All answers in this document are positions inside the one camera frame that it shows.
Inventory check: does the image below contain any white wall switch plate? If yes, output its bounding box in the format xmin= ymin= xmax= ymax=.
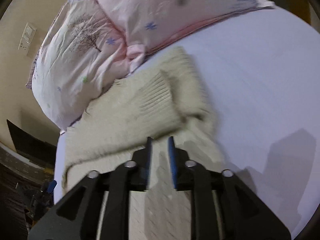
xmin=18 ymin=22 xmax=37 ymax=56

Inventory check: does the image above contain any lavender bed sheet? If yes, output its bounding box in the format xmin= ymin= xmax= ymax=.
xmin=54 ymin=8 xmax=319 ymax=239

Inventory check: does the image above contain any cream cable-knit sweater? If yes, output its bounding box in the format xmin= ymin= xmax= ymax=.
xmin=62 ymin=47 xmax=225 ymax=239

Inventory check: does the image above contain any white pink floral duvet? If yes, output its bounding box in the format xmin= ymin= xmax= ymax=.
xmin=27 ymin=0 xmax=274 ymax=130

